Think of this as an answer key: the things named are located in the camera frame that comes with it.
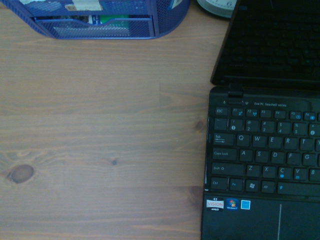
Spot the white round clock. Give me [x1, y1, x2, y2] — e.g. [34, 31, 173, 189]
[195, 0, 238, 19]

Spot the blue mesh desk organizer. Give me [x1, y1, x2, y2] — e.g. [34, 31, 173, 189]
[1, 0, 191, 40]

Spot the black netbook laptop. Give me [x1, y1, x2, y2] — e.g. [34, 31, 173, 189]
[200, 0, 320, 240]

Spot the green white card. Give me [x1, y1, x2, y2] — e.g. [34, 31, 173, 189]
[87, 14, 131, 28]

